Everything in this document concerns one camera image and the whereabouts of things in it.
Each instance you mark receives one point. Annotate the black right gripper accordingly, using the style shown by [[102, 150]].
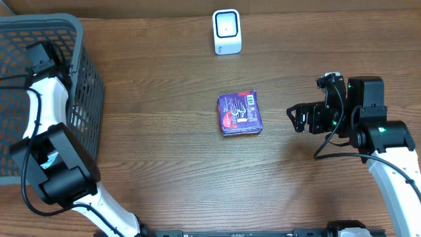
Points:
[[315, 110]]

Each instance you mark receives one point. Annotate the purple sanitary pad pack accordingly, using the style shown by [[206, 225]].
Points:
[[239, 113]]

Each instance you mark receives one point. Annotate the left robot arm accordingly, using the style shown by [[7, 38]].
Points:
[[57, 173]]

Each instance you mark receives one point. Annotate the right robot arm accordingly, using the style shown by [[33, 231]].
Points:
[[354, 109]]

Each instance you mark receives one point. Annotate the white barcode scanner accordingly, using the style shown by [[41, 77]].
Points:
[[226, 27]]

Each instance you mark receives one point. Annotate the grey plastic mesh basket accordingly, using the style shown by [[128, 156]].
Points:
[[85, 103]]

